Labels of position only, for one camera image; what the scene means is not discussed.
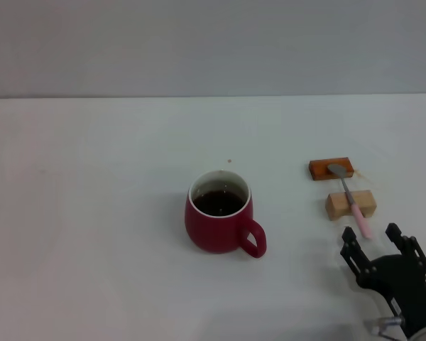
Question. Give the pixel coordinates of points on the dark coffee liquid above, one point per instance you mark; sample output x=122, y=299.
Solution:
x=218, y=204

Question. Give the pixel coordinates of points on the dark brown wooden block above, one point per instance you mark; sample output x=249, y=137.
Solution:
x=317, y=170

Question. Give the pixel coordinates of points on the light wooden spoon rest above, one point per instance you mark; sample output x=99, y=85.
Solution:
x=337, y=204

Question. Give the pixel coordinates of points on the red ceramic mug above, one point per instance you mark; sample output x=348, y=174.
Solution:
x=213, y=234

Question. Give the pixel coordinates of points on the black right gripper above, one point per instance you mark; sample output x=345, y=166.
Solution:
x=401, y=284

